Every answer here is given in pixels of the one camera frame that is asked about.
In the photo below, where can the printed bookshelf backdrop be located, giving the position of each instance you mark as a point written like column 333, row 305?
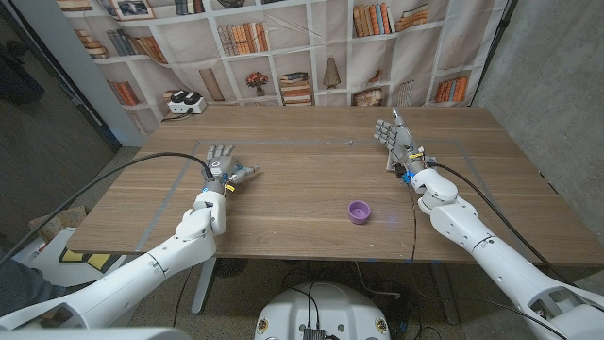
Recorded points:
column 330, row 42

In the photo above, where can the white power strip black plugs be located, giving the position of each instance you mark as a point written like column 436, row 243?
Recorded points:
column 186, row 106

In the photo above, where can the beige patterned cushion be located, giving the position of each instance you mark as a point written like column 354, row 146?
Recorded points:
column 66, row 219

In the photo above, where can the yellow black flat object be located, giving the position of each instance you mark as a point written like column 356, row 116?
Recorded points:
column 94, row 260

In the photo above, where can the blue sticky note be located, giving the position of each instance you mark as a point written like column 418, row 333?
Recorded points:
column 239, row 167

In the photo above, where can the black device on torso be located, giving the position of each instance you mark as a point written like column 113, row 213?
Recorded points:
column 314, row 334

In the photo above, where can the person leg in jeans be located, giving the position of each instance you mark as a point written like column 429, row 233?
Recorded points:
column 23, row 288

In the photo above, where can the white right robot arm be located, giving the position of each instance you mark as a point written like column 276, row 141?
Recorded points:
column 495, row 260

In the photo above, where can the black backdrop stand pole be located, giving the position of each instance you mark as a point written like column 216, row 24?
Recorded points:
column 495, row 45

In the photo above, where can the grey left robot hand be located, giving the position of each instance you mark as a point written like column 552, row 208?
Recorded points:
column 221, row 167

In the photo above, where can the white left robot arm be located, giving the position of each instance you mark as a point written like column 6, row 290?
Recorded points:
column 141, row 274

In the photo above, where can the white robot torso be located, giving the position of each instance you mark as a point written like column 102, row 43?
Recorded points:
column 325, row 307

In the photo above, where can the white box on floor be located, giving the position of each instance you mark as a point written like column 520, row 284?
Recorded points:
column 47, row 260

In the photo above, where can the grey table leg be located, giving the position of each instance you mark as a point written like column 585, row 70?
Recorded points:
column 444, row 293

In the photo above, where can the purple plastic cup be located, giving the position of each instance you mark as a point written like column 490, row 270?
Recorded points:
column 359, row 213

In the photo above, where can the white table leg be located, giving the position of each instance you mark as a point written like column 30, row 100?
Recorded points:
column 204, row 283

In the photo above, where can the black round floor object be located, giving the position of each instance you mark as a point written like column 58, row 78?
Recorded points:
column 230, row 267

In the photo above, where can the silver printed snack packet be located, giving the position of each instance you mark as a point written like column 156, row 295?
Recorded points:
column 390, row 163

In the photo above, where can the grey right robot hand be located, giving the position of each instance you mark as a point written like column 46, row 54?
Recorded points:
column 403, row 141

